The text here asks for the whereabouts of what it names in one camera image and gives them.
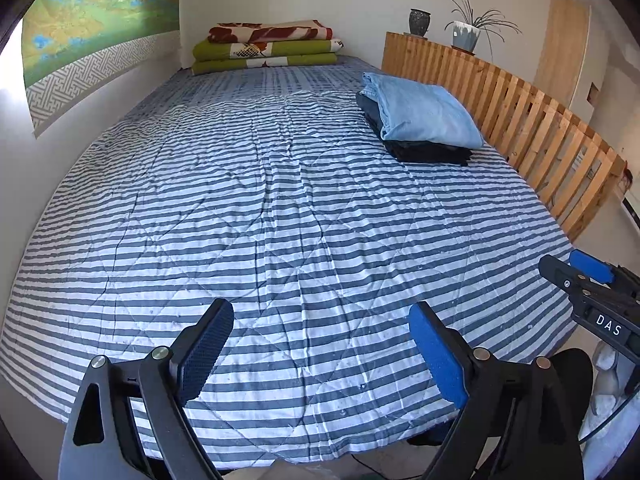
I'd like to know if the light blue denim garment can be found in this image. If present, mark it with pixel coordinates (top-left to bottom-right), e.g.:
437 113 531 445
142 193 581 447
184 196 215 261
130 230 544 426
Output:
360 72 485 150

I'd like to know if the green landscape wall poster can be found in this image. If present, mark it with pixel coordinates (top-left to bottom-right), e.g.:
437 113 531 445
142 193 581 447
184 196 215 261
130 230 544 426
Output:
21 0 181 137

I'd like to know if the dark ceramic vase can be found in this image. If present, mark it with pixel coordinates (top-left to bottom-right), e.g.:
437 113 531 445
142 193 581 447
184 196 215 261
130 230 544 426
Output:
407 8 432 40

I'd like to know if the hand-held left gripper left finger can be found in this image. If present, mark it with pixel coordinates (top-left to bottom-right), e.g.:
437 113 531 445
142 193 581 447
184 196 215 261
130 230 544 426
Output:
59 298 236 480

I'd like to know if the red floral folded blanket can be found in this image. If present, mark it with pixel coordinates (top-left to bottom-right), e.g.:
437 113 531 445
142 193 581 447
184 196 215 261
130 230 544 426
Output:
207 20 335 45

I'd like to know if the wooden slatted bed rail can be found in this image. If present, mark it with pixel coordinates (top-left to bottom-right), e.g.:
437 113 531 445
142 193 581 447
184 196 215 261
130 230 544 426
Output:
381 31 628 243

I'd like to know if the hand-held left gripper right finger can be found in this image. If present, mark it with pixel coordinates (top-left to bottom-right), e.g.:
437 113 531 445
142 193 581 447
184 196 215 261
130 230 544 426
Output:
407 301 586 480

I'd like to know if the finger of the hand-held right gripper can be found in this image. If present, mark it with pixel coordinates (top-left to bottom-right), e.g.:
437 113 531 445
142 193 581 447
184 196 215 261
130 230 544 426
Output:
569 249 616 285
538 255 601 306

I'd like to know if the blue white striped quilt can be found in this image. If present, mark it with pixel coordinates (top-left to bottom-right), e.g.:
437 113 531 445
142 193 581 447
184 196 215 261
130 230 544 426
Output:
0 89 578 468

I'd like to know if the black folded garment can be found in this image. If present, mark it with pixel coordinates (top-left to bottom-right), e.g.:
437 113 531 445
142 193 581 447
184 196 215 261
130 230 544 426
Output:
365 115 473 167

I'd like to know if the wooden door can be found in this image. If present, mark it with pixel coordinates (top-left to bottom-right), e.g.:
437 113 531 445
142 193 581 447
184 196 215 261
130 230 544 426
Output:
532 0 591 108

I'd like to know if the green folded quilt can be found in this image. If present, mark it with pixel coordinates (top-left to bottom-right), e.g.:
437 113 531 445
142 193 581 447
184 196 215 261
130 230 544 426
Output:
191 54 341 76
193 38 346 61

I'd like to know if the potted plant in pale pot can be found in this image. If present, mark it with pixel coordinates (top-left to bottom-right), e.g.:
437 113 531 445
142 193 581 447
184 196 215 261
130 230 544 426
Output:
442 0 523 61

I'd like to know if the person's right hand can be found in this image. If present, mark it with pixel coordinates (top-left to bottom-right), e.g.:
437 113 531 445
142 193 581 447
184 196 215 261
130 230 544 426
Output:
582 342 640 480

